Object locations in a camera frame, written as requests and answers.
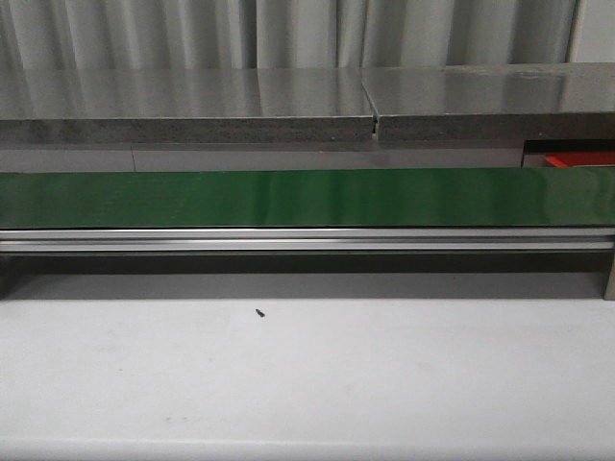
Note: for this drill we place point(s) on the left grey stone countertop slab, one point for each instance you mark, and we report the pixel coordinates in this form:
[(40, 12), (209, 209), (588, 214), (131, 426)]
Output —
[(184, 106)]

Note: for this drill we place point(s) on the right grey stone countertop slab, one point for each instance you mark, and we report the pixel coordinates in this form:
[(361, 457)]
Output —
[(553, 101)]

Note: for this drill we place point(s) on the steel conveyor support bracket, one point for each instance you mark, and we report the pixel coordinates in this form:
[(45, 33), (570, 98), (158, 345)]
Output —
[(608, 269)]

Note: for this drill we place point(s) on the green conveyor belt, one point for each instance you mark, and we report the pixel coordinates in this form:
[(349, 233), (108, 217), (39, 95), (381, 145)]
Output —
[(364, 198)]

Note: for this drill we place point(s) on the red plastic tray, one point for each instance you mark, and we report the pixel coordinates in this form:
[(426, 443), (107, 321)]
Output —
[(581, 159)]

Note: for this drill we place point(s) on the grey stone countertop slab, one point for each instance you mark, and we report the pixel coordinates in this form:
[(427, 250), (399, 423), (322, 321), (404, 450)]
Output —
[(184, 106), (553, 101)]

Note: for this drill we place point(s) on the white pleated curtain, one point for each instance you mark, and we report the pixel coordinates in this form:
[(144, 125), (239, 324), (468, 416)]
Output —
[(280, 34)]

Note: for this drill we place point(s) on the aluminium conveyor frame rail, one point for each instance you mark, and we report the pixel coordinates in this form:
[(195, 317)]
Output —
[(317, 240)]

